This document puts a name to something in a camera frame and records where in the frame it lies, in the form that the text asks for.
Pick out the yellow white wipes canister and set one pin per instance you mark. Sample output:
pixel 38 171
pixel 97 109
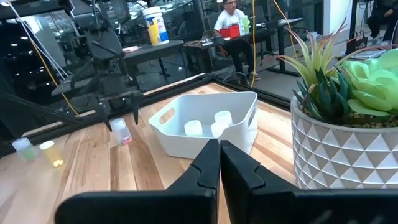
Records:
pixel 155 28

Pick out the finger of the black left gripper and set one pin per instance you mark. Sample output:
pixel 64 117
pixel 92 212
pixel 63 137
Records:
pixel 100 110
pixel 136 107

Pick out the pill bottle with yellow pills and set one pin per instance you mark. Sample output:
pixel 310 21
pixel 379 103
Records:
pixel 51 154

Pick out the light green rosette succulent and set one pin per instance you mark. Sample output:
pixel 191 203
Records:
pixel 376 84

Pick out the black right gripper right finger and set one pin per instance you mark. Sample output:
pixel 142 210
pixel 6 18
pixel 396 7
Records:
pixel 236 177

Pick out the pill bottle with pink pills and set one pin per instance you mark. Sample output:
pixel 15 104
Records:
pixel 122 135

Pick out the black side table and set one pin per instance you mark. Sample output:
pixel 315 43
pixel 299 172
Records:
pixel 149 51

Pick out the white triangle-patterned plant pot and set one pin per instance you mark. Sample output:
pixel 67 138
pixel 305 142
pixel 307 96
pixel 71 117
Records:
pixel 342 155

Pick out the white plastic basket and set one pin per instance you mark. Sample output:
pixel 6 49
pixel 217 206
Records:
pixel 199 109

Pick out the red box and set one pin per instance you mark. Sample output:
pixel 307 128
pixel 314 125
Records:
pixel 230 31

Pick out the black diagonal frame strut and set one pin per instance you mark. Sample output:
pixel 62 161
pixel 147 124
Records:
pixel 40 109

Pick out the person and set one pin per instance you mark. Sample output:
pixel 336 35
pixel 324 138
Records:
pixel 230 18
pixel 384 15

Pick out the white-capped clear pill bottle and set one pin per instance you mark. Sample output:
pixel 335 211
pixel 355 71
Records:
pixel 217 130
pixel 223 117
pixel 193 128

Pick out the dark green aloe succulent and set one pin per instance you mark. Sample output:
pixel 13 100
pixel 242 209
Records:
pixel 325 99

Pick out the black paper bag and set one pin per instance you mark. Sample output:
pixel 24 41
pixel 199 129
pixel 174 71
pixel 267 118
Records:
pixel 356 43

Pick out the spiky yellow-green artificial plant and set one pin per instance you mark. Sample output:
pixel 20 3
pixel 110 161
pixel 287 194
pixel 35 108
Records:
pixel 314 62

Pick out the black office desk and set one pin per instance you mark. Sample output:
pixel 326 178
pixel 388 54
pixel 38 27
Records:
pixel 282 49

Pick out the pill bottle with green pills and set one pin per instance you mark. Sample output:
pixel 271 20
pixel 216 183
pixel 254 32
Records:
pixel 26 151

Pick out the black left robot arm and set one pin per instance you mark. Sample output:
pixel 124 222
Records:
pixel 102 43

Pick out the green plastic bottle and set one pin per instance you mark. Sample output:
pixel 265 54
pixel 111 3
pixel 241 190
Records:
pixel 245 25

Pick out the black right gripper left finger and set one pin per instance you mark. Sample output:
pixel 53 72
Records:
pixel 202 174

